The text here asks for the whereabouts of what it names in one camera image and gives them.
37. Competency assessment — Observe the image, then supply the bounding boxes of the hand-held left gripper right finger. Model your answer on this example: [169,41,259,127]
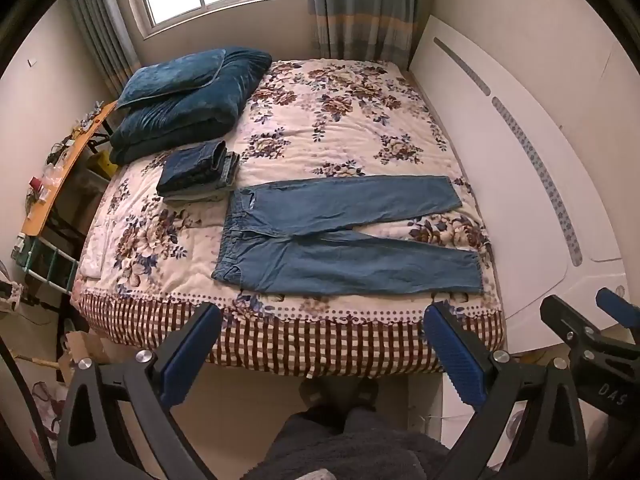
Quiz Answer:
[422,301,588,480]

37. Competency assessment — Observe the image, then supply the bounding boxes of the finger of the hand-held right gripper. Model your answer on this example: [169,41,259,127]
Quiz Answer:
[540,294,640,367]
[595,287,640,328]

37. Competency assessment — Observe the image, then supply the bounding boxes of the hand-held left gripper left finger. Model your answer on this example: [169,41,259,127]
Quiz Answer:
[56,301,223,480]

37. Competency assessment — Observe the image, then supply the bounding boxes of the blue denim pants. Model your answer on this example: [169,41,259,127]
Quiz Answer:
[211,175,485,295]

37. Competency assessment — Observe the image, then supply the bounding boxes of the dark slipper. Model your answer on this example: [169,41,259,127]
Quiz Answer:
[299,377,347,411]
[349,377,382,409]

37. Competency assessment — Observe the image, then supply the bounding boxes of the cardboard box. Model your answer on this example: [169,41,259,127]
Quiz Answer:
[59,330,110,386]

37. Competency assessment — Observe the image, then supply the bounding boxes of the person's legs in dark trousers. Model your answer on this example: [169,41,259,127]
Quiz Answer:
[240,405,451,480]

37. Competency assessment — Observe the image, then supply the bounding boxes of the pink floral bag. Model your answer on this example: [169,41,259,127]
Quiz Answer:
[30,381,67,438]

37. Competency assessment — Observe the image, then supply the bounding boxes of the teal metal rack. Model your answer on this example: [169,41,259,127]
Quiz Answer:
[12,234,78,293]

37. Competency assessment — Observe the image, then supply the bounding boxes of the dark blue folded jeans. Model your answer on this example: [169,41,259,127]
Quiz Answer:
[156,141,228,196]

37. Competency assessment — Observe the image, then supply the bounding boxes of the clear plastic storage box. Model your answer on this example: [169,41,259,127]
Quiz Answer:
[75,165,113,221]

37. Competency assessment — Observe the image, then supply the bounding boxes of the yellow box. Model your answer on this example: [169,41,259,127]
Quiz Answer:
[94,152,117,181]

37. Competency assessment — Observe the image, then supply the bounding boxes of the white headboard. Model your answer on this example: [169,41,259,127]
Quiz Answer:
[407,14,633,356]

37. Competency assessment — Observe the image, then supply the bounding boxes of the wooden desk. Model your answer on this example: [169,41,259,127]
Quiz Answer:
[20,100,118,238]

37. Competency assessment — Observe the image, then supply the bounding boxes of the blue folded quilt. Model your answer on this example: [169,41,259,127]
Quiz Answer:
[109,47,273,166]

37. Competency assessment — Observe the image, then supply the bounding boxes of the assorted small desk items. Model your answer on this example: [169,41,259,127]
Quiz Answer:
[45,102,108,171]

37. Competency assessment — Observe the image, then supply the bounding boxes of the floral bedspread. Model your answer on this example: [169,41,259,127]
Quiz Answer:
[70,58,508,378]

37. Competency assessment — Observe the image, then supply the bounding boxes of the blue velvet pillow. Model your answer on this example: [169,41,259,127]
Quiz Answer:
[117,49,228,110]

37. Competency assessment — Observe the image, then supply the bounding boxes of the grey striped curtain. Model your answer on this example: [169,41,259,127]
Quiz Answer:
[302,0,441,68]
[65,0,146,106]

